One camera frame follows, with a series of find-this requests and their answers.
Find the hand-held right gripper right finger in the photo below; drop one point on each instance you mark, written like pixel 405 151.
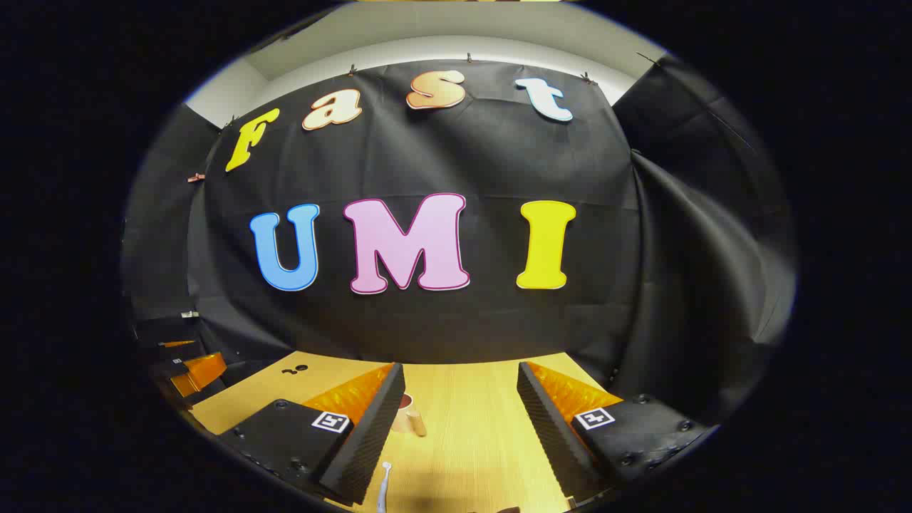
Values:
pixel 545 427

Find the beige cup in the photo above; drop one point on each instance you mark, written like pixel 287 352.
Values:
pixel 407 420

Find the white toothbrush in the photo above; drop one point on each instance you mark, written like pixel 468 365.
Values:
pixel 385 474

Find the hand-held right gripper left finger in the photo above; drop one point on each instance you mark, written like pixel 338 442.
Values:
pixel 370 442

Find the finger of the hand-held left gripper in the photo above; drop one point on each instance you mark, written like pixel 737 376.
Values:
pixel 203 370
pixel 171 349

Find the black backdrop cloth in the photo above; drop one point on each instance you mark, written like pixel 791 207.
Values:
pixel 427 335

